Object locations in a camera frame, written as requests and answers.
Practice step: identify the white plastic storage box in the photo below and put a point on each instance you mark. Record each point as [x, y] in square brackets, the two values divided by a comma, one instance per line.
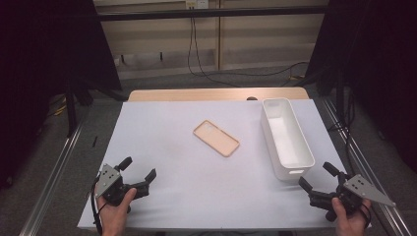
[288, 144]

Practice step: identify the person's right hand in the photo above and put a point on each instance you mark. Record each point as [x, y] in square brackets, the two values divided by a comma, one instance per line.
[352, 224]

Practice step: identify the black metal stand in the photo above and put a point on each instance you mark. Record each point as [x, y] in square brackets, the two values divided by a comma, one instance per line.
[71, 111]

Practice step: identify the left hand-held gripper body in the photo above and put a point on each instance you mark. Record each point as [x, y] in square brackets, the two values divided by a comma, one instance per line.
[109, 185]

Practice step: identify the wooden table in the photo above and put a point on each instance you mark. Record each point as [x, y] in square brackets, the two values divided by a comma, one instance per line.
[196, 94]

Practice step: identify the beige phone case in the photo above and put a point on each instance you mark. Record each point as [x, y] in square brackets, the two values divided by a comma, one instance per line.
[216, 138]

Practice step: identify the small black floor piece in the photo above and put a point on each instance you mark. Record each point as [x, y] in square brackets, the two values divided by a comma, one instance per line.
[95, 141]

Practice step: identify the white wall outlet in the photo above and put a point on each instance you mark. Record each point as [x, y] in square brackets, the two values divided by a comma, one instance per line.
[197, 4]

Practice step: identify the metal floor rail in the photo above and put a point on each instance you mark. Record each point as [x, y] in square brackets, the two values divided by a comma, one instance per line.
[370, 170]
[49, 187]

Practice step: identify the white table cover sheet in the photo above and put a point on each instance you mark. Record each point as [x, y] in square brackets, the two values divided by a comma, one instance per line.
[196, 190]

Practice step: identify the black horizontal metal bar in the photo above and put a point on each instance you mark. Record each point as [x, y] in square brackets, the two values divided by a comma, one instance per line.
[209, 13]

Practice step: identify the person's left hand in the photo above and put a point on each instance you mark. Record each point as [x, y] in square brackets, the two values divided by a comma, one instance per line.
[113, 216]

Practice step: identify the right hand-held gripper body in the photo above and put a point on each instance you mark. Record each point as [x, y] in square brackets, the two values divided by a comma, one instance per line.
[360, 191]

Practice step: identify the black curtain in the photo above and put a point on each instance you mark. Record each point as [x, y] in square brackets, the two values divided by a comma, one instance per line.
[383, 65]
[42, 59]

